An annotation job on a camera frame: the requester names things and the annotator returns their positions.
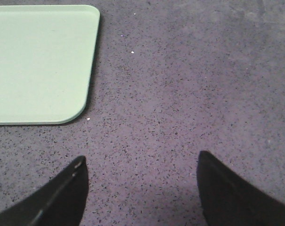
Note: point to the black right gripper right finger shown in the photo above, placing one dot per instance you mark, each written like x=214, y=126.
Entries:
x=229, y=200

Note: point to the light green rectangular tray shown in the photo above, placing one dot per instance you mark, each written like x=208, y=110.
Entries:
x=46, y=56

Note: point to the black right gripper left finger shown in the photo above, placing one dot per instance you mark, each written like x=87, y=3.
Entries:
x=60, y=202

